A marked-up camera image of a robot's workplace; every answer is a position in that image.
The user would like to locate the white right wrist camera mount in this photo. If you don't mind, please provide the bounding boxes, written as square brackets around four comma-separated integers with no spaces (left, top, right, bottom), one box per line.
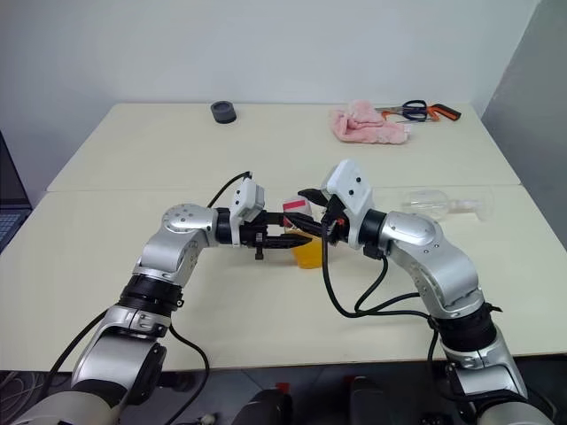
[319,158,375,228]

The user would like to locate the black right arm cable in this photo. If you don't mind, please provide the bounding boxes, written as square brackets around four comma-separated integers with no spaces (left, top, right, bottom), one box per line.
[320,223,445,369]

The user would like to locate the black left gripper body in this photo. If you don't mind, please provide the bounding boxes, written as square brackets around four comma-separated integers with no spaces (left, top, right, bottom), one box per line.
[240,212,285,263]

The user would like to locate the orange juice bottle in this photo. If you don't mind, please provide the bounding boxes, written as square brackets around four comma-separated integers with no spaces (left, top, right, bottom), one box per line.
[285,219,325,271]

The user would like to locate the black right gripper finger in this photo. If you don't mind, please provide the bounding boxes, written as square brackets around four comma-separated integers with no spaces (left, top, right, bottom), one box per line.
[287,213,331,243]
[297,187,331,206]

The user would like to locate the dark rounded shape red top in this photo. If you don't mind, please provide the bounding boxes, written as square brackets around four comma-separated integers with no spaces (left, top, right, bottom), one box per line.
[231,382,294,425]

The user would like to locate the orange black handled pliers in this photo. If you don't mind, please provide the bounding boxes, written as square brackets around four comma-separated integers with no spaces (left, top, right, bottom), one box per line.
[397,103,463,123]

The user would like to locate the black-handled scissors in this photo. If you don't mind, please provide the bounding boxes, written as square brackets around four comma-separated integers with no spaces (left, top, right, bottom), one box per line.
[375,98,431,122]

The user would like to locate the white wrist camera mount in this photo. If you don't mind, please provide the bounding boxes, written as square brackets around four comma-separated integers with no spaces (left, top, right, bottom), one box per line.
[319,158,375,228]
[229,176,268,225]

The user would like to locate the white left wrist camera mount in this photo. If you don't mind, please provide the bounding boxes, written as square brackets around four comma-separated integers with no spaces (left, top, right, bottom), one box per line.
[229,176,268,225]

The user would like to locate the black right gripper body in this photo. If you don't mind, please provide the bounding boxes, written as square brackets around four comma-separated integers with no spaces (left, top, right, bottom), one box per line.
[321,197,350,248]

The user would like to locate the pink towel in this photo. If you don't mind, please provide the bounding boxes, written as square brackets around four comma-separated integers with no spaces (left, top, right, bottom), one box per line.
[329,98,414,145]

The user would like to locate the dark grey round cap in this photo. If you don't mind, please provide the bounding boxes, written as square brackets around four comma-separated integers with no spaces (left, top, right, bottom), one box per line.
[210,100,237,126]

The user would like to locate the white cable bundle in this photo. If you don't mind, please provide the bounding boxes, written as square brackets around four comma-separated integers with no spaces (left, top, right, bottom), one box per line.
[0,370,46,402]

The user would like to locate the white pink bottle cap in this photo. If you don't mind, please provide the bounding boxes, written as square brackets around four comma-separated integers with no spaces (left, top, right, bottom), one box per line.
[283,198,317,228]

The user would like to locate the dark laptop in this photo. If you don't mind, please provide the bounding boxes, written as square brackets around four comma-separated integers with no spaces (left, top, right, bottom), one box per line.
[0,129,33,254]

